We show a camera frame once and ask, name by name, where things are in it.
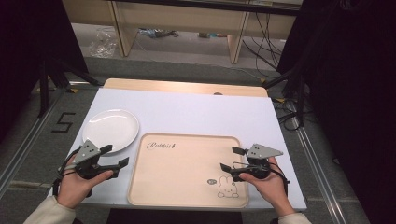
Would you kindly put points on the white round plate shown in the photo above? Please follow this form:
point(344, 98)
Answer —
point(110, 129)

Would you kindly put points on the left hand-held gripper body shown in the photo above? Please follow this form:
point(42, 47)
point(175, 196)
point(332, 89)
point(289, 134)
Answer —
point(87, 152)

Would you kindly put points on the person's right hand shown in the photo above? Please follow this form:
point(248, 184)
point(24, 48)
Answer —
point(272, 189)

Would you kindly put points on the wooden tray with rabbit print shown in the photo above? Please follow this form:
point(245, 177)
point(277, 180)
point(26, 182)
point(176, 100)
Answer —
point(180, 174)

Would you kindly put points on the person's left hand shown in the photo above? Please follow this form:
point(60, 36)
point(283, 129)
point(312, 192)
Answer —
point(73, 189)

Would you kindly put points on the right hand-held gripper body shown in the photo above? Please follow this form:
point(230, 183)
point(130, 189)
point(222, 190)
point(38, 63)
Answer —
point(260, 151)

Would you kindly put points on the metal floor rail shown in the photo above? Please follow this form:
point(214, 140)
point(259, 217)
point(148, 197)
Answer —
point(317, 168)
point(28, 140)

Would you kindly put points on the black metal stand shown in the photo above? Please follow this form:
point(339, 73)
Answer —
point(43, 87)
point(299, 99)

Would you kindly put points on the black curtain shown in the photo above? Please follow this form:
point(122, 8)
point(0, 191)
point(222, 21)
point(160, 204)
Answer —
point(348, 93)
point(31, 46)

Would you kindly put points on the white foam board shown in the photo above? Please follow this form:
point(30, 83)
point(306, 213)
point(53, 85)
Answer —
point(193, 112)

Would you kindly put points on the blue clutter under desk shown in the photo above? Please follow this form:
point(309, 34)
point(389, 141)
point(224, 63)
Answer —
point(157, 32)

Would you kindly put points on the light wooden desk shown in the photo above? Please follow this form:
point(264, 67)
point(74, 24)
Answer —
point(183, 18)

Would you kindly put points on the clear plastic bag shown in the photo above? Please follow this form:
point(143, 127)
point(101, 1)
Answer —
point(102, 42)

